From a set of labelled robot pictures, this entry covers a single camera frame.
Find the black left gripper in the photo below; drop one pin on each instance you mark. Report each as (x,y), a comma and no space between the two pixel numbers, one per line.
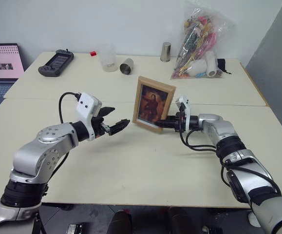
(98,128)

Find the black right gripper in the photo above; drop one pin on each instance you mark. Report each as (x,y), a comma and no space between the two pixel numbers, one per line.
(177,123)

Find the wooden picture frame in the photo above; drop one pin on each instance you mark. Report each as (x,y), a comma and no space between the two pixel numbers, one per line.
(153,104)

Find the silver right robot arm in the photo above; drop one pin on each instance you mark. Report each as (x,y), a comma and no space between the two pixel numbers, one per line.
(250,168)

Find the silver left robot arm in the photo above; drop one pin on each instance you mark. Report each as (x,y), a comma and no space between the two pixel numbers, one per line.
(31,156)

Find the short steel cup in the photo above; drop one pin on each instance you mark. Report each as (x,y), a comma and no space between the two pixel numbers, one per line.
(126,65)

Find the clear plastic cup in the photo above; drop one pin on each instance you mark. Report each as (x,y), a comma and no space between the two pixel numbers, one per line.
(107,59)

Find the small red cube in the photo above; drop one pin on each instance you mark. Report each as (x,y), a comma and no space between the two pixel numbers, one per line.
(93,53)

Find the tall steel cup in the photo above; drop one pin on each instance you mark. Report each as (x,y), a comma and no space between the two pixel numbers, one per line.
(165,52)

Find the white cylinder roll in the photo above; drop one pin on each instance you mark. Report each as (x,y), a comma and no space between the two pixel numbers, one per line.
(211,63)

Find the black handheld game console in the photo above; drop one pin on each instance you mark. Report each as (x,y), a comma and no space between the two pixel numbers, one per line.
(56,62)

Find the plastic bag of dried flowers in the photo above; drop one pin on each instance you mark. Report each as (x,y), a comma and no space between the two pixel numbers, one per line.
(196,39)

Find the dark rounded shape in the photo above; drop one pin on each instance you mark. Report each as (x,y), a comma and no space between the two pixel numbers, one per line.
(121,223)

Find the black box device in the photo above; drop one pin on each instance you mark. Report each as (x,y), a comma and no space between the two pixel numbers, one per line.
(75,229)

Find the white floor object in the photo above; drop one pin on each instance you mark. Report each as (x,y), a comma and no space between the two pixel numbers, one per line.
(253,219)

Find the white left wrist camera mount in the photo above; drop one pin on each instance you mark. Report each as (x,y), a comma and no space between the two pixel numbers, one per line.
(87,104)

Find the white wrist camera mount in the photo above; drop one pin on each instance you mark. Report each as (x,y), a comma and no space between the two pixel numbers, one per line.
(87,104)
(183,101)

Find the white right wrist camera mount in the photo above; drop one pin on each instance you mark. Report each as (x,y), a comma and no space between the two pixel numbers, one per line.
(183,101)

